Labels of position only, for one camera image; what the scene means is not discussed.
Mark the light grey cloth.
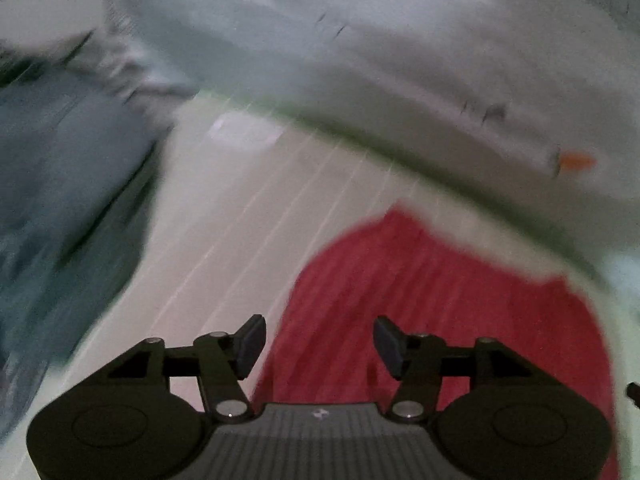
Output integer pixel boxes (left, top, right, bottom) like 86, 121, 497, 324
99, 0, 640, 283

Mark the small orange tag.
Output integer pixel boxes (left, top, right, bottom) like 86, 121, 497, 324
559, 151, 598, 171

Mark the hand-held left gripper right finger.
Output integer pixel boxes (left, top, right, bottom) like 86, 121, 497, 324
373, 315, 534, 422

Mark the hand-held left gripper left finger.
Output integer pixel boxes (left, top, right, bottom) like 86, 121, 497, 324
107, 314, 267, 421

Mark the blue-grey garment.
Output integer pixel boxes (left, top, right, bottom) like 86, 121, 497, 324
0, 29, 173, 433

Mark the red garment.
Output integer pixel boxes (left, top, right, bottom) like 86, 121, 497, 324
254, 202, 617, 480

